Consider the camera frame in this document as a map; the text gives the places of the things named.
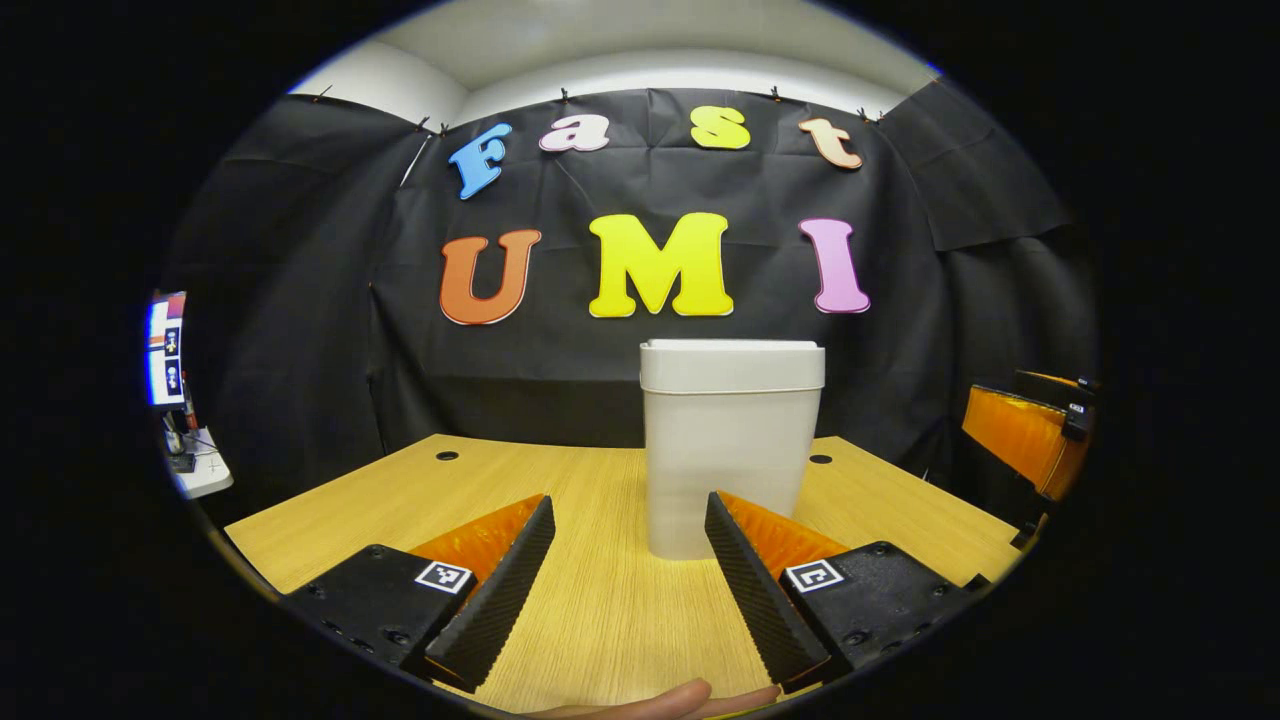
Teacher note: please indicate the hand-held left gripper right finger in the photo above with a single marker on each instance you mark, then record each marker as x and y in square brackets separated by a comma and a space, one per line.
[755, 600]

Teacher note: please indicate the white side table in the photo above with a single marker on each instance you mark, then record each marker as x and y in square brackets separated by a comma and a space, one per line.
[205, 475]

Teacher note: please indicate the white desktop garbage bin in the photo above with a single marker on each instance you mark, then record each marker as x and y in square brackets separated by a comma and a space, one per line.
[725, 450]

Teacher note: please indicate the black backdrop cloth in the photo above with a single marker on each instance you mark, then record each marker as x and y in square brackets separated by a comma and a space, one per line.
[300, 300]

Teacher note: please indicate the bright display screen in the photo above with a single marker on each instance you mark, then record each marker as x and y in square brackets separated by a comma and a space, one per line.
[167, 350]

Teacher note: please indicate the wooden desktop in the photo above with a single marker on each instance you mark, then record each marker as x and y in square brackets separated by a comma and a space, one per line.
[610, 580]

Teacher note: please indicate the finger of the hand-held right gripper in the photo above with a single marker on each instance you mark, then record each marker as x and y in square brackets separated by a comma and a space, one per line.
[1075, 425]
[1045, 392]

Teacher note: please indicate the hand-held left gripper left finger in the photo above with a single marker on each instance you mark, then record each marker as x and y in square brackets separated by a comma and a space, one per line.
[495, 600]

